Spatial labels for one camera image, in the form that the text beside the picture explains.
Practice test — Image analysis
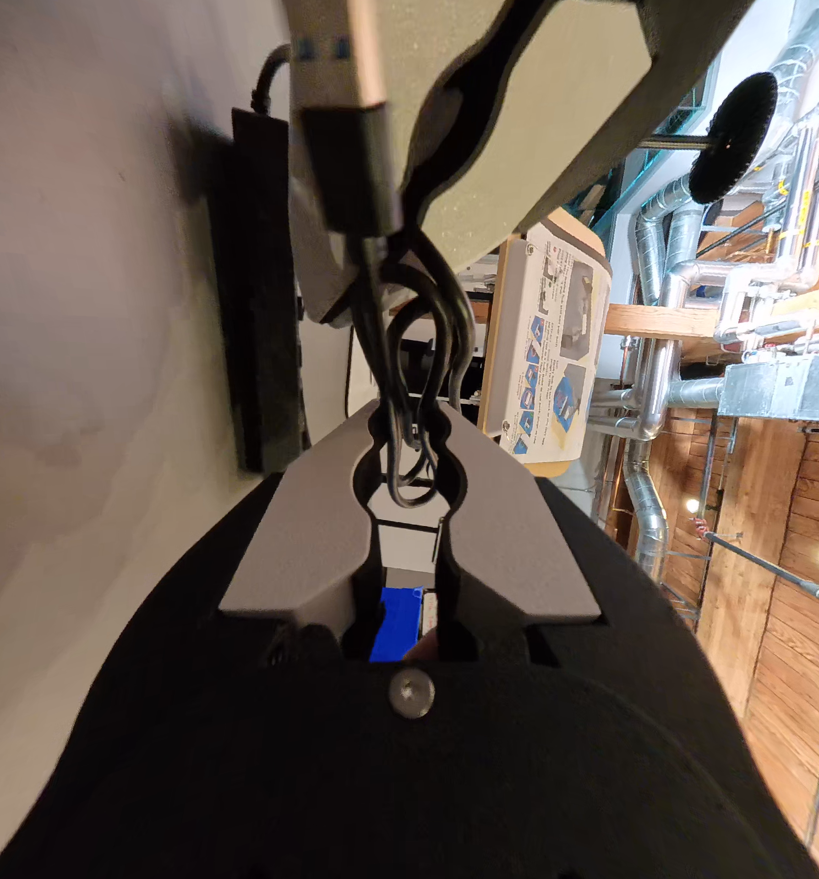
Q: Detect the foil-wrapped rectangular duct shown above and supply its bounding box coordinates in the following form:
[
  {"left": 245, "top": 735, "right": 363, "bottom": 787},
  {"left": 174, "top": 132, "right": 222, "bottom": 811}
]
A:
[{"left": 717, "top": 350, "right": 819, "bottom": 421}]

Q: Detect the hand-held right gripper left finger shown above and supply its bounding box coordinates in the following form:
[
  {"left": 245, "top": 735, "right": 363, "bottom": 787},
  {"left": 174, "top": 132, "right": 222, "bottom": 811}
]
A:
[{"left": 217, "top": 400, "right": 386, "bottom": 662}]

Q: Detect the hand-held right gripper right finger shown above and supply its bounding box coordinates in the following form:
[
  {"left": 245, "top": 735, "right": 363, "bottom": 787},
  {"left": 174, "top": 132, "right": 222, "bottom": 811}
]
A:
[{"left": 433, "top": 405, "right": 601, "bottom": 662}]

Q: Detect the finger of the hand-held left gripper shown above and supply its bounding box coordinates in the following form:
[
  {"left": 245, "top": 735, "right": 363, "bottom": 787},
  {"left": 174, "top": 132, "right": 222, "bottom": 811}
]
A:
[
  {"left": 396, "top": 0, "right": 655, "bottom": 273},
  {"left": 287, "top": 69, "right": 364, "bottom": 325}
]

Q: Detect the black multi-port usb hub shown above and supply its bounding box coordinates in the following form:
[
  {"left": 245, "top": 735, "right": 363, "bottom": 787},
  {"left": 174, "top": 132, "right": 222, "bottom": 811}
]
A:
[{"left": 207, "top": 106, "right": 311, "bottom": 475}]

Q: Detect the grey sprinkler pipe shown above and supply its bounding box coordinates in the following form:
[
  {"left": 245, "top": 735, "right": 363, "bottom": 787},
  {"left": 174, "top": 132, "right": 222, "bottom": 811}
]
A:
[{"left": 688, "top": 518, "right": 819, "bottom": 612}]

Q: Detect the blue plastic bin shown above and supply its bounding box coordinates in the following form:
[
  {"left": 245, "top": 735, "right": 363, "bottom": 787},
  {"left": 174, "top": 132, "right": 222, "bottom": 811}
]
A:
[{"left": 368, "top": 587, "right": 424, "bottom": 663}]

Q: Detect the black hub cable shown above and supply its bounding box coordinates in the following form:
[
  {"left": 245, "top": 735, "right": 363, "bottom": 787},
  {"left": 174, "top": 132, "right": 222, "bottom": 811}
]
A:
[{"left": 251, "top": 0, "right": 475, "bottom": 509}]

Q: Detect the cluster of silver pipes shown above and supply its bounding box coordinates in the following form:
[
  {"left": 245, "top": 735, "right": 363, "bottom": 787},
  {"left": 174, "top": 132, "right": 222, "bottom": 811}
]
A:
[{"left": 588, "top": 0, "right": 819, "bottom": 444}]

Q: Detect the silver spiral air duct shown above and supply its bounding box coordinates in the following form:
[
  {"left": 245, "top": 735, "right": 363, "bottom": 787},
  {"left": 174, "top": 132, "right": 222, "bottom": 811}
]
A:
[{"left": 621, "top": 439, "right": 670, "bottom": 586}]

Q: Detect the wooden post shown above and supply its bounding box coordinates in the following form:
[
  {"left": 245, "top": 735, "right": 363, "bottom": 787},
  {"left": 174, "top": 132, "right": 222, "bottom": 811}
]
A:
[{"left": 605, "top": 278, "right": 819, "bottom": 358}]

